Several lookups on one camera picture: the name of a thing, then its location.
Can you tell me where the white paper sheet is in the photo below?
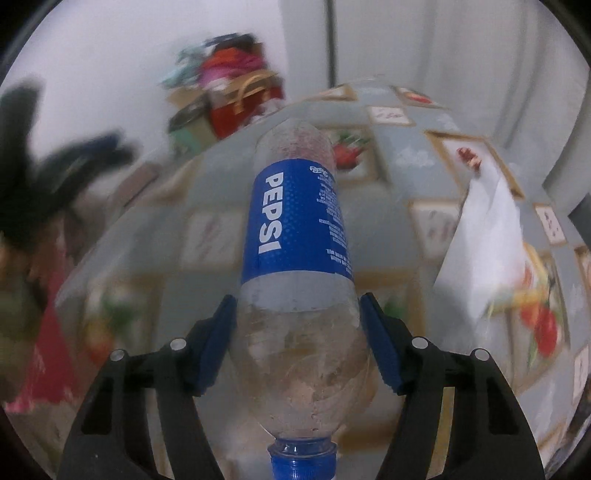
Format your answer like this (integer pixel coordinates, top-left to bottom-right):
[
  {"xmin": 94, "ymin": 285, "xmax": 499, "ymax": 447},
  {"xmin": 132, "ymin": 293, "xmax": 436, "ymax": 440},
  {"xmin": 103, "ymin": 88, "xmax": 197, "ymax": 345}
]
[{"xmin": 433, "ymin": 161, "xmax": 530, "ymax": 320}]

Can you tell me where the clear bottle with blue label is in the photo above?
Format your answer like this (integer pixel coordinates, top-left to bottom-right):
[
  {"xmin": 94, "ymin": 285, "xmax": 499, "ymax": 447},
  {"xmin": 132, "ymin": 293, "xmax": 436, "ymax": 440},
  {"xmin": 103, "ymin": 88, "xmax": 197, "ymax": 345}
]
[{"xmin": 228, "ymin": 117, "xmax": 373, "ymax": 480}]

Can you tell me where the person's left forearm green sleeve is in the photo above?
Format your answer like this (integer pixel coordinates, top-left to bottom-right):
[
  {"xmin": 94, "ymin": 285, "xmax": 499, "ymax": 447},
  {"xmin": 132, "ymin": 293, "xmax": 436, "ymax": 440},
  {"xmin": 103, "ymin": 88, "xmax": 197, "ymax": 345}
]
[{"xmin": 0, "ymin": 281, "xmax": 49, "ymax": 384}]

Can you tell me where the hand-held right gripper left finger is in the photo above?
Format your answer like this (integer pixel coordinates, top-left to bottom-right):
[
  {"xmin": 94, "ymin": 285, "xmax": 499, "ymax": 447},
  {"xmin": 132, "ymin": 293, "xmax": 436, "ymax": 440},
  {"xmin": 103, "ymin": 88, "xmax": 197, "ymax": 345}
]
[{"xmin": 55, "ymin": 294, "xmax": 239, "ymax": 480}]

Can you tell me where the red patterned cloth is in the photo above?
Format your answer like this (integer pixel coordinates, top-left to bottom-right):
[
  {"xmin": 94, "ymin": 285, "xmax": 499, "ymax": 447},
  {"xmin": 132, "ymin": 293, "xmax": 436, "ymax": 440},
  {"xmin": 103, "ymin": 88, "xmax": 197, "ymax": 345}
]
[{"xmin": 4, "ymin": 299, "xmax": 80, "ymax": 412}]

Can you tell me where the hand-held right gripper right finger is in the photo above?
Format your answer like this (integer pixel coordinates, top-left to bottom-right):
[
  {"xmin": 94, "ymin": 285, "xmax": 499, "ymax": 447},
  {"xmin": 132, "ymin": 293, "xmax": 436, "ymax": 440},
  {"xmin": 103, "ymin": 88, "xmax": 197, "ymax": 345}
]
[{"xmin": 359, "ymin": 292, "xmax": 548, "ymax": 480}]

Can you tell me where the small red scrap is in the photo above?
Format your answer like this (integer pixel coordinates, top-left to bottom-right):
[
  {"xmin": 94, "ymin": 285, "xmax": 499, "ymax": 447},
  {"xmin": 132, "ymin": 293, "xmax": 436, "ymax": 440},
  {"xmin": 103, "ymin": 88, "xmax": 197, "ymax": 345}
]
[{"xmin": 456, "ymin": 146, "xmax": 484, "ymax": 171}]

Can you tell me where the pile of clothes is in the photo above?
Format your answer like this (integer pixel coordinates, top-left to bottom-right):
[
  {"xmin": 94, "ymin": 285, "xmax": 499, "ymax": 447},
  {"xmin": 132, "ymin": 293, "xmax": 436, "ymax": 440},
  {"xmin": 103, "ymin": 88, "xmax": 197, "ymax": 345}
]
[{"xmin": 161, "ymin": 33, "xmax": 278, "ymax": 93}]

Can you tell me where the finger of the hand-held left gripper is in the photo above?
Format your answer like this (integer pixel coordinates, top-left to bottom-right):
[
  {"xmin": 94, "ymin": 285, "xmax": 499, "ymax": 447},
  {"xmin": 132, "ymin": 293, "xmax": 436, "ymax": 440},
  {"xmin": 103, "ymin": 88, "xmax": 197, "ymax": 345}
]
[{"xmin": 41, "ymin": 130, "xmax": 140, "ymax": 197}]

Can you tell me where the grey curtain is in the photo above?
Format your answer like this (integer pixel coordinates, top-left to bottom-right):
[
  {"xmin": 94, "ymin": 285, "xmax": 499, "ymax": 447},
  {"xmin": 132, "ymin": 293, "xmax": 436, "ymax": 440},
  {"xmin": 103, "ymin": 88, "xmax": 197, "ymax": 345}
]
[{"xmin": 277, "ymin": 0, "xmax": 591, "ymax": 195}]

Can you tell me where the red bag with yellow handles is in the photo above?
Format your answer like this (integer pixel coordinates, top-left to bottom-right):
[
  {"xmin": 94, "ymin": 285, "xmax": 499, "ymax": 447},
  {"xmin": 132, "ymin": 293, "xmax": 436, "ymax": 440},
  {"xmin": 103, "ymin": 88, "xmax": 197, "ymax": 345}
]
[{"xmin": 209, "ymin": 71, "xmax": 286, "ymax": 140}]

